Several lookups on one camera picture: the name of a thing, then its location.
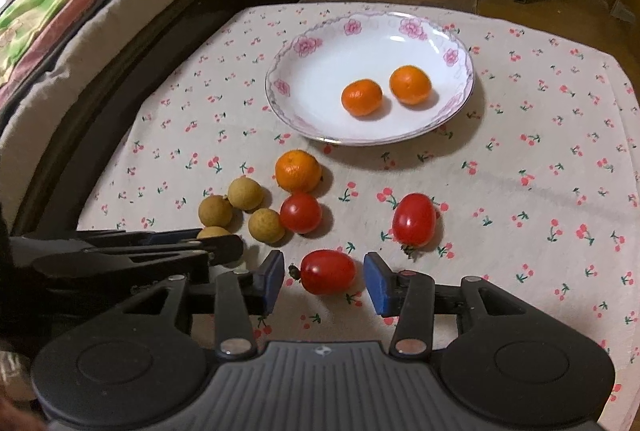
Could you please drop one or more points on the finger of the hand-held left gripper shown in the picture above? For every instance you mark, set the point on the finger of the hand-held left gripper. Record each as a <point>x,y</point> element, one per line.
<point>170,237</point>
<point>220,248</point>

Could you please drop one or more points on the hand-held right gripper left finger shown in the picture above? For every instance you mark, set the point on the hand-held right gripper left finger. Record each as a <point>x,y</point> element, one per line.
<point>270,281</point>

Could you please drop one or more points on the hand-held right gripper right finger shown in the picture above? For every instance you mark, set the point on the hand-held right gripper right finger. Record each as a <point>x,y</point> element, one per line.
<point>376,281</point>

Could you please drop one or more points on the tan longan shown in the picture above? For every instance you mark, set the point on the tan longan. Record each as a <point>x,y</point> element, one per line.
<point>215,211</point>
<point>245,193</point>
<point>214,231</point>
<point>267,225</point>

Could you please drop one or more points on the oval red cherry tomato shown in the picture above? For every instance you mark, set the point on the oval red cherry tomato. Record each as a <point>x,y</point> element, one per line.
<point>327,271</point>
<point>414,218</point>

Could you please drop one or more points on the round red cherry tomato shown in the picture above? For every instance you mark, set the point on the round red cherry tomato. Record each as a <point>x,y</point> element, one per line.
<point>300,212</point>

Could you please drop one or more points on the white floral rim plate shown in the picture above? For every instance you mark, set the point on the white floral rim plate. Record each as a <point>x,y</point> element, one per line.
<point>370,78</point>

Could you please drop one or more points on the small orange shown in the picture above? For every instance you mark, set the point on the small orange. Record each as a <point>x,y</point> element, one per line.
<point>410,84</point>
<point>361,97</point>
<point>298,171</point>

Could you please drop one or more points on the cherry print tablecloth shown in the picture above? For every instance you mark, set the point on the cherry print tablecloth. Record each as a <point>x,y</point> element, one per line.
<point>500,161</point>

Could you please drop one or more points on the grey object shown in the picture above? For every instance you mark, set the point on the grey object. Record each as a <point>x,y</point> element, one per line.
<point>624,8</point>

